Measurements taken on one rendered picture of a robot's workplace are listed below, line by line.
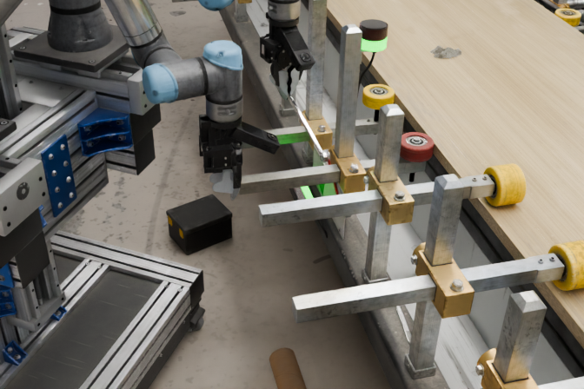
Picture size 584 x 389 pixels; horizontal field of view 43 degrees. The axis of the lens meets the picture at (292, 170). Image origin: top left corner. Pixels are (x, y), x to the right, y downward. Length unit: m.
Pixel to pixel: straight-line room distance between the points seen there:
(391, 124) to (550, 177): 0.44
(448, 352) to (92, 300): 1.15
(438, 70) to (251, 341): 1.04
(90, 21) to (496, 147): 0.97
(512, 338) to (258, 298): 1.63
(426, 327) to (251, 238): 1.57
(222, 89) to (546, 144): 0.76
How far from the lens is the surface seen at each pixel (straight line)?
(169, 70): 1.42
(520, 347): 1.05
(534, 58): 2.20
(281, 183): 1.63
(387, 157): 1.40
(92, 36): 1.81
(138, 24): 1.49
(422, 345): 1.38
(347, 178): 1.63
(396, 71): 2.02
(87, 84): 1.84
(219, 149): 1.53
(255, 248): 2.78
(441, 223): 1.20
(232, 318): 2.52
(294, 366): 2.27
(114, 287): 2.36
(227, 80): 1.45
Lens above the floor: 1.77
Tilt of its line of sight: 33 degrees down
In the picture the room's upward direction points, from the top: 1 degrees clockwise
